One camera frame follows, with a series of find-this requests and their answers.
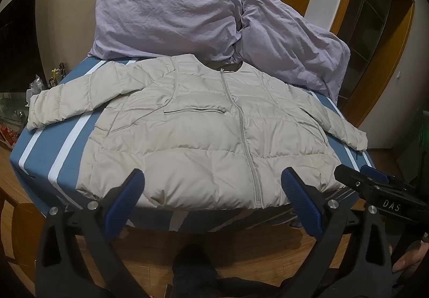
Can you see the dark glass door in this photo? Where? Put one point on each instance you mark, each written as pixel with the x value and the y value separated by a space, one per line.
pixel 372 36

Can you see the small lilac pillow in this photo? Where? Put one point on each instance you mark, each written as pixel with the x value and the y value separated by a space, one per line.
pixel 288 46

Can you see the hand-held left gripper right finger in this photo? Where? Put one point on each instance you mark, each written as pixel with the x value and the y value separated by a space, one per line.
pixel 301 204

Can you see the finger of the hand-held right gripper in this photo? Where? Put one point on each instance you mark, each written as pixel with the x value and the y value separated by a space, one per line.
pixel 352 179
pixel 378 174

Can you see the person's right hand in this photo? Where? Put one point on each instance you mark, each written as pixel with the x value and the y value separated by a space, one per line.
pixel 410 261

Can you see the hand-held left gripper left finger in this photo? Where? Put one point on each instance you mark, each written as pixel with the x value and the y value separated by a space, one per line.
pixel 122 207

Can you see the blue white striped bed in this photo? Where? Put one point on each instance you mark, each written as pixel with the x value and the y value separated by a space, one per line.
pixel 43 164

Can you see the dark television screen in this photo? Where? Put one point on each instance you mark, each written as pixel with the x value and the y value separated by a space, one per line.
pixel 16 40

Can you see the clear plastic bag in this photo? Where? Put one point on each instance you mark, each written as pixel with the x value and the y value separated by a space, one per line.
pixel 35 85

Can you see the dark green box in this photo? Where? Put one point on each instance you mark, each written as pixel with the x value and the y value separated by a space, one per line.
pixel 414 147

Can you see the beige puffer jacket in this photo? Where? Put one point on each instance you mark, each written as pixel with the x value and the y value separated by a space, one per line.
pixel 187 137

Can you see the large lilac pillow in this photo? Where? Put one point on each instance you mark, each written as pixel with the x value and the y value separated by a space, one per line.
pixel 161 23

